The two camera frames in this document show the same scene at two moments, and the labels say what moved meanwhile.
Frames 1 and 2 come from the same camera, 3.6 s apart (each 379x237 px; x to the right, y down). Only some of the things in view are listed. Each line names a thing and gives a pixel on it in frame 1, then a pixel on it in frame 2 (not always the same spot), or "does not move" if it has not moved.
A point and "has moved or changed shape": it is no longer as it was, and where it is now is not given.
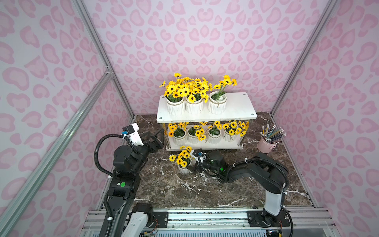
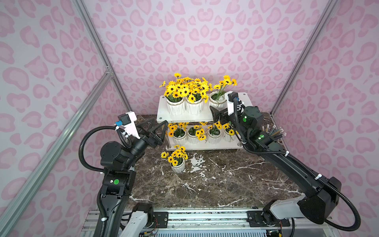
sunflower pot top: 217,98 does not move
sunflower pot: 174,94 does not move
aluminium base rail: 217,222 does not move
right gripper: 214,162 → 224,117
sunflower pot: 177,131 does not move
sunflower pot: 183,159 has moved or changed shape
